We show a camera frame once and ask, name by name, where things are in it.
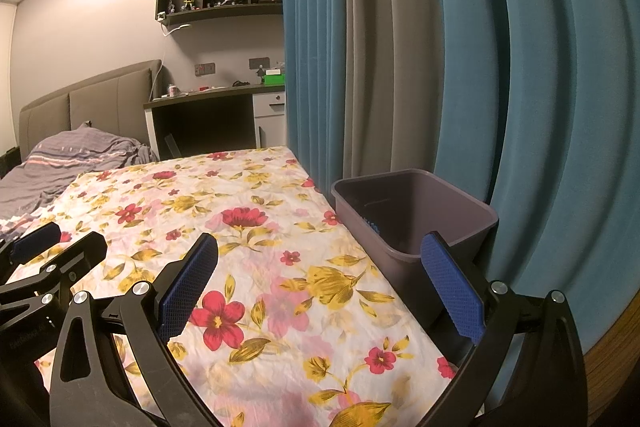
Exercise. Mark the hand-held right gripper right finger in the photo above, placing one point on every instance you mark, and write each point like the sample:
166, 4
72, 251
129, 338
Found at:
452, 289

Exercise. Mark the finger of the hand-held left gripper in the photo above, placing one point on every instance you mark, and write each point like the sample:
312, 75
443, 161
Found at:
82, 254
35, 241

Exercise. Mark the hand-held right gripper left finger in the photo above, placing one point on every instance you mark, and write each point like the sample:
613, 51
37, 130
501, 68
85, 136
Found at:
187, 287

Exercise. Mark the grey plastic bin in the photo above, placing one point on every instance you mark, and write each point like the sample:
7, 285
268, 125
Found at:
380, 197

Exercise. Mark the grey striped duvet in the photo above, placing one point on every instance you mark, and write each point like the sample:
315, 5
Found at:
60, 157

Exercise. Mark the grey padded headboard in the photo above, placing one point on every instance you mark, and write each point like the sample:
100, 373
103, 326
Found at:
100, 107

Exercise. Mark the white drawer cabinet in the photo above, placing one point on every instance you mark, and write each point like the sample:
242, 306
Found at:
270, 119

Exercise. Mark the pink and white can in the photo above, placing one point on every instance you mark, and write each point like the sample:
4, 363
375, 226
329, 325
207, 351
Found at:
173, 91

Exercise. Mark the dark-topped desk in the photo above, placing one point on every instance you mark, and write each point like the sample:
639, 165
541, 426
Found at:
210, 95

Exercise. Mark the blue curtain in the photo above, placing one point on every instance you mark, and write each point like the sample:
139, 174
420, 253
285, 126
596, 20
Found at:
550, 107
310, 57

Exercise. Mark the black item on desk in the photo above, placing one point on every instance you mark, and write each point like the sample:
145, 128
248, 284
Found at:
241, 83

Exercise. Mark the green box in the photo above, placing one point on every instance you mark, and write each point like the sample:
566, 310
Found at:
275, 80

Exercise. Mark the small dark desk figure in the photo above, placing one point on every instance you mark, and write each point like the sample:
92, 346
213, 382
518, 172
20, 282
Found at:
261, 73

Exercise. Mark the grey curtain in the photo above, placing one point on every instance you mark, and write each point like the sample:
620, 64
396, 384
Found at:
390, 57

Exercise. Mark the red-lit wall panel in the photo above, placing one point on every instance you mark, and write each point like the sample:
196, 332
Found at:
204, 69

